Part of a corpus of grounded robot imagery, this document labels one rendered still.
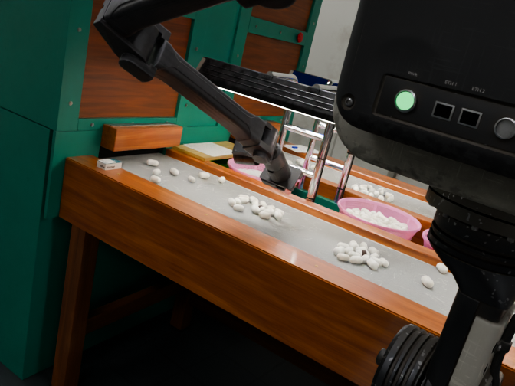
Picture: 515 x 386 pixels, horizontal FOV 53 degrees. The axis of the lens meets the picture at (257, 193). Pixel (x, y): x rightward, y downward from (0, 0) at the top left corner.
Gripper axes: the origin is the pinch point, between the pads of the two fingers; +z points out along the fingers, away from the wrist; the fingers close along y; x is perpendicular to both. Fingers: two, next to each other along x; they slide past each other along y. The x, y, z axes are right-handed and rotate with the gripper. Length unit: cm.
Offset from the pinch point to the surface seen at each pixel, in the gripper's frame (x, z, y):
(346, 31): -172, 118, 88
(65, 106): 14, -31, 56
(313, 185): -10.8, 14.3, 1.0
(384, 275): 11.6, 0.0, -33.9
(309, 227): 4.9, 7.2, -7.6
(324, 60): -156, 132, 99
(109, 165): 20, -18, 43
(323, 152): -19.3, 7.3, 0.7
